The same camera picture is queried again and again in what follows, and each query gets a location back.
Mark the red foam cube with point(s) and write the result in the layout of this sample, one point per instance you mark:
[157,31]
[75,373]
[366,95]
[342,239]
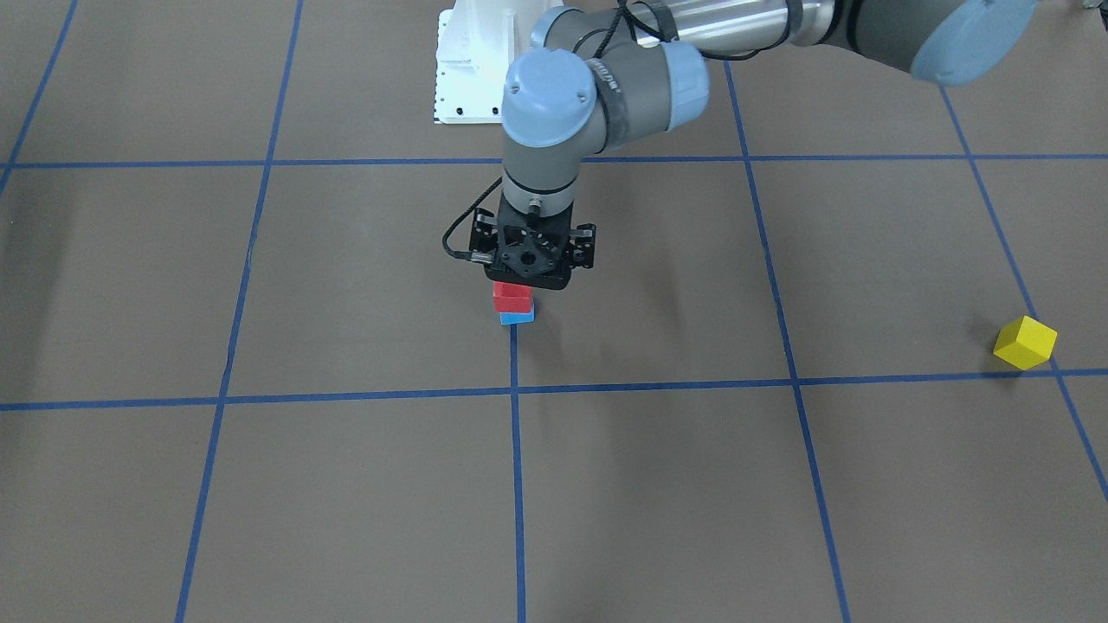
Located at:
[510,298]

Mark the blue foam cube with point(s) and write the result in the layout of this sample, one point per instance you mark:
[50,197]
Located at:
[518,316]

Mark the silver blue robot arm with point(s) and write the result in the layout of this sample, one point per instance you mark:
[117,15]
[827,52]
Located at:
[592,82]

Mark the yellow foam cube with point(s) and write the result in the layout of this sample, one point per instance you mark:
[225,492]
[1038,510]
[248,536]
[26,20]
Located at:
[1025,343]

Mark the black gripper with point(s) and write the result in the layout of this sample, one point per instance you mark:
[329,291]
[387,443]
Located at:
[582,246]

